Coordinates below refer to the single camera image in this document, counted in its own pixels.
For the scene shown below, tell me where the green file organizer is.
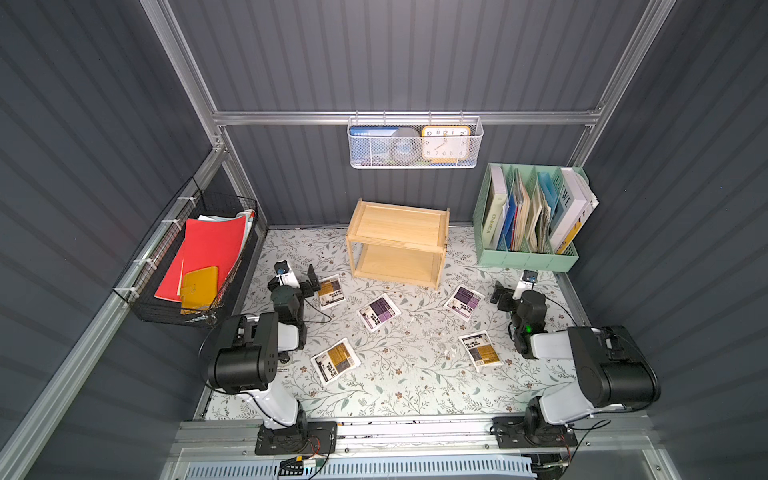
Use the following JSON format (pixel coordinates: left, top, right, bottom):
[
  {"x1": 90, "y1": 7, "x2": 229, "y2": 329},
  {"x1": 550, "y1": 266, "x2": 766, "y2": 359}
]
[{"x1": 472, "y1": 163, "x2": 579, "y2": 273}]

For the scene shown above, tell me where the grey tape roll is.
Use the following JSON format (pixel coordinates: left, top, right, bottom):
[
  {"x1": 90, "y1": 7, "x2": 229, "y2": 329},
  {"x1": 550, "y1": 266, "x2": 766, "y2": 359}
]
[{"x1": 390, "y1": 127, "x2": 422, "y2": 165}]

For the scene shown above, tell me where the red folder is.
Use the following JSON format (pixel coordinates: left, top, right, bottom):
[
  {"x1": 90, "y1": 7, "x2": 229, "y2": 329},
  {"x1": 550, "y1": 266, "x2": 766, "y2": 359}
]
[{"x1": 154, "y1": 210, "x2": 254, "y2": 302}]

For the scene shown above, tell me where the white thick book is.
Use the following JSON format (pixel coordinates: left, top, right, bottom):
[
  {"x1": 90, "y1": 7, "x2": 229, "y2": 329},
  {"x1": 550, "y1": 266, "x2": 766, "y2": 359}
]
[{"x1": 549, "y1": 167, "x2": 599, "y2": 254}]

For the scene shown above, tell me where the black wire side basket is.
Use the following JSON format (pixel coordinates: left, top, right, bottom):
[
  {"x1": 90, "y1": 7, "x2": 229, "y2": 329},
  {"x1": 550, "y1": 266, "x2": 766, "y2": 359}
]
[{"x1": 114, "y1": 180, "x2": 259, "y2": 326}]

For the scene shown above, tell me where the orange square clock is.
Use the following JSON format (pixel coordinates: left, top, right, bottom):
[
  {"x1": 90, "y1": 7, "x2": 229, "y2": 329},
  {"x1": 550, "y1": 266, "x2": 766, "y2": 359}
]
[{"x1": 421, "y1": 125, "x2": 472, "y2": 162}]

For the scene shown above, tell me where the wooden two-tier shelf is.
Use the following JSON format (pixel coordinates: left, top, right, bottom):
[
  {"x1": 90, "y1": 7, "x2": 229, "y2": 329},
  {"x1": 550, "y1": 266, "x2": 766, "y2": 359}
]
[{"x1": 345, "y1": 199, "x2": 450, "y2": 289}]

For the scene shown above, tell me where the floral table mat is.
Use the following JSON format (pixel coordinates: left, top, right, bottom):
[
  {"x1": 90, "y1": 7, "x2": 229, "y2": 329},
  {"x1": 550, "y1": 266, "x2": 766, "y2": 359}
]
[{"x1": 245, "y1": 226, "x2": 575, "y2": 418}]

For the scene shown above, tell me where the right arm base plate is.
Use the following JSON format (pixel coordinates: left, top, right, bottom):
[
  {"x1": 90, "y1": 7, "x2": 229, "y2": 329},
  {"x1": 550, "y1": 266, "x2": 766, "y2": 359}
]
[{"x1": 489, "y1": 415, "x2": 578, "y2": 449}]

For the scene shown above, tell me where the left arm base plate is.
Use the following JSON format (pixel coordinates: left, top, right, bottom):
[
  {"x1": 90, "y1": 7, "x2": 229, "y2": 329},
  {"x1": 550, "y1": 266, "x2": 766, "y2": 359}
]
[{"x1": 254, "y1": 421, "x2": 338, "y2": 456}]

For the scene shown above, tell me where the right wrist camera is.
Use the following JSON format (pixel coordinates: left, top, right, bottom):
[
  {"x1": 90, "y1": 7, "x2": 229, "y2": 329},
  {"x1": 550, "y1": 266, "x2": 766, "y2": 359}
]
[{"x1": 513, "y1": 270, "x2": 538, "y2": 300}]

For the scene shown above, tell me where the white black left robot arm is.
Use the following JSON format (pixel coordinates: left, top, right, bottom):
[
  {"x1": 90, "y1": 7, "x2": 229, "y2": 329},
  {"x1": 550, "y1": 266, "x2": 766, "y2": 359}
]
[{"x1": 203, "y1": 261, "x2": 320, "y2": 435}]

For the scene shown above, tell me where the yellow notebook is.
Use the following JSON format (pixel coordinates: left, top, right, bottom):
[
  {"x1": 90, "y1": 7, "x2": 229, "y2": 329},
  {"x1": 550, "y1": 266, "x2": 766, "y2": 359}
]
[{"x1": 180, "y1": 266, "x2": 219, "y2": 314}]

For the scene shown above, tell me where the blue box in basket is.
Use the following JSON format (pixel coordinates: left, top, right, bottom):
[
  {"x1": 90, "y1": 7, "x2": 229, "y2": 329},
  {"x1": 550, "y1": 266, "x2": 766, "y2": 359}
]
[{"x1": 348, "y1": 126, "x2": 398, "y2": 169}]

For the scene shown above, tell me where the purple coffee bag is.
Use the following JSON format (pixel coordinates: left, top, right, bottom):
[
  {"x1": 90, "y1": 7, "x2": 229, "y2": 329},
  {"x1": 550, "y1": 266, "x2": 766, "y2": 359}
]
[
  {"x1": 356, "y1": 293, "x2": 402, "y2": 332},
  {"x1": 443, "y1": 285, "x2": 485, "y2": 321}
]

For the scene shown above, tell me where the white wire hanging basket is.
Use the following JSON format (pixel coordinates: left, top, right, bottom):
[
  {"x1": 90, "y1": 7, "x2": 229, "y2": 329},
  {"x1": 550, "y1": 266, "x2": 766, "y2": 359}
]
[{"x1": 346, "y1": 116, "x2": 485, "y2": 170}]

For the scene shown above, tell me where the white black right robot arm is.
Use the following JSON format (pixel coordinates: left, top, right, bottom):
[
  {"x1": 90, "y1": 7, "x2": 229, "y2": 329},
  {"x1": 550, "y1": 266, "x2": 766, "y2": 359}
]
[{"x1": 490, "y1": 282, "x2": 661, "y2": 437}]

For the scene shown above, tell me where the orange coffee bag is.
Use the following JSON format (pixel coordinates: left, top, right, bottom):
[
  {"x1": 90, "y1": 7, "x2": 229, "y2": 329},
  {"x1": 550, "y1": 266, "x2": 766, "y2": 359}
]
[
  {"x1": 318, "y1": 274, "x2": 346, "y2": 311},
  {"x1": 310, "y1": 338, "x2": 361, "y2": 385},
  {"x1": 459, "y1": 330, "x2": 501, "y2": 372}
]

